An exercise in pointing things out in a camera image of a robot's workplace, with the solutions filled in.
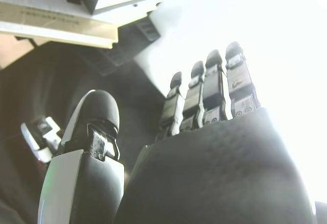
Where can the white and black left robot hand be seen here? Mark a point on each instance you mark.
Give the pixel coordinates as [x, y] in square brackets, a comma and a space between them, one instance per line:
[204, 170]

